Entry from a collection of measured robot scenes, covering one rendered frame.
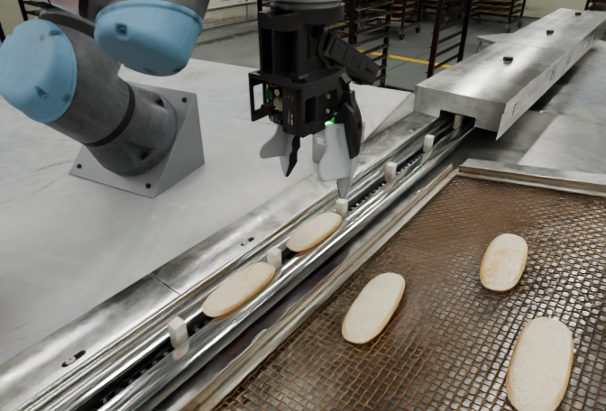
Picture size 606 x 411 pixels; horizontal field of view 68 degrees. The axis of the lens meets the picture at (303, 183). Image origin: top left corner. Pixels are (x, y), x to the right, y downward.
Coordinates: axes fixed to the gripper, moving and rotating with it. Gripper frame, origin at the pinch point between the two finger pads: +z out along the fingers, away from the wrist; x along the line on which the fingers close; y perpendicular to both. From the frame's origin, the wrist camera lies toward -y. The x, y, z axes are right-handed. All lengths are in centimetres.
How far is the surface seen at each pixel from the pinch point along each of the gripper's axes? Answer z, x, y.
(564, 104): 12, 13, -85
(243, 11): 76, -441, -416
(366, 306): 2.5, 14.8, 12.4
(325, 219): 7.4, 0.0, -1.9
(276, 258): 6.9, 0.5, 8.5
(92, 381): 8.3, -2.0, 30.0
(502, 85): 2, 5, -56
